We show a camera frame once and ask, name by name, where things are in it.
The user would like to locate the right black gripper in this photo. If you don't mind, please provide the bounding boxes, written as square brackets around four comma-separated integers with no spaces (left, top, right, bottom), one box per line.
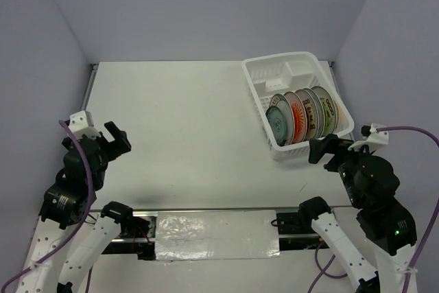
[307,130,375,204]

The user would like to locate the white plate green quatrefoil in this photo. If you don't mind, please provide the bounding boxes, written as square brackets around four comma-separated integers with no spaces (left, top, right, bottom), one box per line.
[305,88,326,138]

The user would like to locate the orange plastic plate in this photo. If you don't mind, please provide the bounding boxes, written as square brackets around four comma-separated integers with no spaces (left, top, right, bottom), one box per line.
[291,102,307,143]

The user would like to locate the white plate red characters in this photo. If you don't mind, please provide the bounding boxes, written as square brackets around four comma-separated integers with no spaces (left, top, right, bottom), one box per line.
[296,89,319,141]

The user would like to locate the blue patterned small plate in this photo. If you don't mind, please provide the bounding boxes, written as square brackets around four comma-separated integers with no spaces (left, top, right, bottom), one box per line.
[265,106,287,146]

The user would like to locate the white plate orange sunburst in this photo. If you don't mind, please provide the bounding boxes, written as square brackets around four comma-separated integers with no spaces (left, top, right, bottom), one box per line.
[269,93,295,146]

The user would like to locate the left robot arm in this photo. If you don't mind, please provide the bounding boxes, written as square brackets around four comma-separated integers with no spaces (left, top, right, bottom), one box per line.
[1,115,134,292]

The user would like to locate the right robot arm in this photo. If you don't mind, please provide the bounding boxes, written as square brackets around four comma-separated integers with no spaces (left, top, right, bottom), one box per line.
[298,128,418,292]

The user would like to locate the white plastic dish rack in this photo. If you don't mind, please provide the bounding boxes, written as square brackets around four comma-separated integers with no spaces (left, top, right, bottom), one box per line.
[241,51,355,161]

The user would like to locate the silver foil tape panel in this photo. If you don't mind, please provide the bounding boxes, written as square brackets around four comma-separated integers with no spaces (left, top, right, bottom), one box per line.
[155,210,280,261]

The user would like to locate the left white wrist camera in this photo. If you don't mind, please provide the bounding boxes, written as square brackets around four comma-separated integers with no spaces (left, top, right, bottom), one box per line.
[68,110,99,140]

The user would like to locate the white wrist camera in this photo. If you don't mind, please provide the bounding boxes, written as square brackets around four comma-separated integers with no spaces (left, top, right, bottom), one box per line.
[68,110,99,140]
[348,123,389,152]

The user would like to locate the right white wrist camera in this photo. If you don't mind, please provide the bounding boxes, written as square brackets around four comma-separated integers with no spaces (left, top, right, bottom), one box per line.
[348,123,389,152]

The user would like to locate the black metal base rail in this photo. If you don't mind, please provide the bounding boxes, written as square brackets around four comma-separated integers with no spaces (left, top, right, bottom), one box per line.
[104,208,322,261]

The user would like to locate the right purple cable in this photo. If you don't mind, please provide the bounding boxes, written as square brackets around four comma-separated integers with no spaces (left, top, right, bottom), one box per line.
[308,126,439,293]

